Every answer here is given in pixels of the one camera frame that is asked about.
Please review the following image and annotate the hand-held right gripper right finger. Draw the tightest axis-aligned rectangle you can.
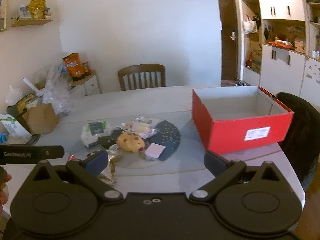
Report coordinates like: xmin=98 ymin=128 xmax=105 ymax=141
xmin=189 ymin=151 xmax=284 ymax=203

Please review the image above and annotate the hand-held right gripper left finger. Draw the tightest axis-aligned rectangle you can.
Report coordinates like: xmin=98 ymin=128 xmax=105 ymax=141
xmin=30 ymin=150 xmax=124 ymax=203

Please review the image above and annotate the red cardboard box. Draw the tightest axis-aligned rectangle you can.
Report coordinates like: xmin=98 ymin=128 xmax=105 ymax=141
xmin=192 ymin=86 xmax=295 ymax=155

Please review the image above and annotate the white green tissue pack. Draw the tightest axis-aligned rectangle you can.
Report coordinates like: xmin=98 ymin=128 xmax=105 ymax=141
xmin=81 ymin=121 xmax=113 ymax=147

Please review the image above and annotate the clear bun packet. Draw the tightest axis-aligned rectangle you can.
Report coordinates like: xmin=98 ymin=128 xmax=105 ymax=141
xmin=120 ymin=116 xmax=159 ymax=138

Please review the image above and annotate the white marble desktop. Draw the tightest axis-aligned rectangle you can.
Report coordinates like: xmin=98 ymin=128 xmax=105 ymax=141
xmin=10 ymin=85 xmax=307 ymax=233

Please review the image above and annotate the person's left hand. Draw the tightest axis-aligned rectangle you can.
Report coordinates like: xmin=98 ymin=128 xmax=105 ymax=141
xmin=0 ymin=166 xmax=12 ymax=207

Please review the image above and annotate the black pouch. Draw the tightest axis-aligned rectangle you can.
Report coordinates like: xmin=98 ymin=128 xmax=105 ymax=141
xmin=97 ymin=129 xmax=120 ymax=149

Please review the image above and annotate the white green bag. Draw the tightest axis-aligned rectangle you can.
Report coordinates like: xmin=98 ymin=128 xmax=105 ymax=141
xmin=0 ymin=114 xmax=32 ymax=144

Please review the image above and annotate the brown cardboard box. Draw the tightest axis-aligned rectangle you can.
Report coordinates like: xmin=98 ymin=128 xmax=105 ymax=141
xmin=24 ymin=103 xmax=59 ymax=135

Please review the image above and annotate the yellow plush toy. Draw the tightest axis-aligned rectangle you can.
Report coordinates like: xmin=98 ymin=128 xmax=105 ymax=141
xmin=117 ymin=131 xmax=145 ymax=152

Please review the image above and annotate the yellow edged container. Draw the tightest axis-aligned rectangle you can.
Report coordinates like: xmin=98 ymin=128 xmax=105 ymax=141
xmin=15 ymin=94 xmax=40 ymax=110

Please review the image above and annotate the round patterned turntable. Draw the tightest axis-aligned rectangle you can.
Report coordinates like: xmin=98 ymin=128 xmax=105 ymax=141
xmin=62 ymin=117 xmax=182 ymax=177

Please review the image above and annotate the small pink box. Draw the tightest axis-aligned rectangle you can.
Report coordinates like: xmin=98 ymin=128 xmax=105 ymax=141
xmin=145 ymin=143 xmax=166 ymax=158

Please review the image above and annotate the pile of clear plastic bags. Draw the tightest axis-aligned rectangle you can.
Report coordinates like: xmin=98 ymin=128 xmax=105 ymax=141
xmin=34 ymin=64 xmax=73 ymax=117

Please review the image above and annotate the white paper roll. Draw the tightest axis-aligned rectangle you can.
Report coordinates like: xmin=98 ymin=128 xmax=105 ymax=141
xmin=22 ymin=77 xmax=40 ymax=93

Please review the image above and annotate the white side cabinet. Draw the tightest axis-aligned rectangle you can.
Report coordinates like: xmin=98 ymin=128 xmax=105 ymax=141
xmin=71 ymin=71 xmax=102 ymax=97

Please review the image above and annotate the black jacket on chair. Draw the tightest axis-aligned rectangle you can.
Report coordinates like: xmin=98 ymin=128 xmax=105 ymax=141
xmin=276 ymin=92 xmax=320 ymax=192

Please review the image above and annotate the wooden slat-back chair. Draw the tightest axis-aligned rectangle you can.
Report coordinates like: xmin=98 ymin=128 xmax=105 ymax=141
xmin=117 ymin=64 xmax=166 ymax=92

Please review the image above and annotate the orange snack box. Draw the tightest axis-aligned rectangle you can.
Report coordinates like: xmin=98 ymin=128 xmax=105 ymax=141
xmin=62 ymin=53 xmax=84 ymax=81

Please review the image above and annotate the printed cardboard carton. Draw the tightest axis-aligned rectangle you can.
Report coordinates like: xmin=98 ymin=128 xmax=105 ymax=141
xmin=251 ymin=41 xmax=262 ymax=70

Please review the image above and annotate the lower white cabinet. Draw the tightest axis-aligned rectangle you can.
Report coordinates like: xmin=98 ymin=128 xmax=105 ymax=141
xmin=260 ymin=44 xmax=307 ymax=95

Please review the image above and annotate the stickered white sideboard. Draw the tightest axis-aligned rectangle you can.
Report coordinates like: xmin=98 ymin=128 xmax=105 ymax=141
xmin=301 ymin=57 xmax=320 ymax=105

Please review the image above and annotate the brown door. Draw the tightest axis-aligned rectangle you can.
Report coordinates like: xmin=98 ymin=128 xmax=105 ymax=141
xmin=217 ymin=0 xmax=238 ymax=80

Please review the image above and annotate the orange parcel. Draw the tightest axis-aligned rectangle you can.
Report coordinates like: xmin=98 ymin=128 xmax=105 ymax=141
xmin=266 ymin=40 xmax=294 ymax=48

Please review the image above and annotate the white hanging bag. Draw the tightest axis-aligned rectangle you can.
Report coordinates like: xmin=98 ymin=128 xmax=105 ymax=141
xmin=242 ymin=15 xmax=258 ymax=34

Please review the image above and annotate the small wooden drawer box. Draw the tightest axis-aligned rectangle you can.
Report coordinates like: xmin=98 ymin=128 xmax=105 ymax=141
xmin=294 ymin=39 xmax=306 ymax=53

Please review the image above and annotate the golden ornament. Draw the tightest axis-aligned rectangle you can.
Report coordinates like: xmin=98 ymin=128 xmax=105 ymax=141
xmin=28 ymin=0 xmax=47 ymax=19

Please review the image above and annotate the small wooden wall shelf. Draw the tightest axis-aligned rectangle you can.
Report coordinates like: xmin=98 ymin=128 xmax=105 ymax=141
xmin=11 ymin=12 xmax=53 ymax=27

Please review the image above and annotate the long wooden wall shelf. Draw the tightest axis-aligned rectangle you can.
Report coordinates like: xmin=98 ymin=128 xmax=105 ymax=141
xmin=307 ymin=1 xmax=320 ymax=28

